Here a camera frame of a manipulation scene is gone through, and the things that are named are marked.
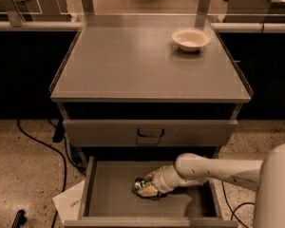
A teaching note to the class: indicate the open grey middle drawer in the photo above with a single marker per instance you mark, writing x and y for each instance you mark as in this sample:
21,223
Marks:
108,201

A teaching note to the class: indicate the black drawer handle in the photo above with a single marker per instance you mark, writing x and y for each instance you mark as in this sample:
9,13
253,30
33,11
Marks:
150,133

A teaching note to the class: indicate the grey drawer cabinet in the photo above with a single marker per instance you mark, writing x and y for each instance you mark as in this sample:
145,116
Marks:
127,67

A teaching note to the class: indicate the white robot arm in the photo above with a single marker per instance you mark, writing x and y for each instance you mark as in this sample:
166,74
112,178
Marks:
266,178

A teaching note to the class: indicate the right background grey desk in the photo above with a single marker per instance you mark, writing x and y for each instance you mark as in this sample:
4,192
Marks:
255,11

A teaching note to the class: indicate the white paper sheet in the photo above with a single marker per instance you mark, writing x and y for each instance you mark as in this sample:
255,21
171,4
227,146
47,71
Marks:
68,203

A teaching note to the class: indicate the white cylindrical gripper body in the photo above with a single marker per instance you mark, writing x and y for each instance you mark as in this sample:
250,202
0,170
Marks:
160,181

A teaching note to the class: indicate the white paper bowl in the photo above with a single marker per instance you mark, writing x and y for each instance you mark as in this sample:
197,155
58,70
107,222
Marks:
190,39

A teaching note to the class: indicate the crushed green can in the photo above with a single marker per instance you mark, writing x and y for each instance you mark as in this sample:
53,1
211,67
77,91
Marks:
140,183

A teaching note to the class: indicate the white horizontal rail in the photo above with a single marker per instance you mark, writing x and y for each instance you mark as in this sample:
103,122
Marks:
219,27

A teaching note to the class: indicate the black object on floor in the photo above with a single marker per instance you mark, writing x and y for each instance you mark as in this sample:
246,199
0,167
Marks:
19,219

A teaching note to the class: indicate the grey top drawer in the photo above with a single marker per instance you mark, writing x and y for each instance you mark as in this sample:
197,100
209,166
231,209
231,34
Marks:
124,133

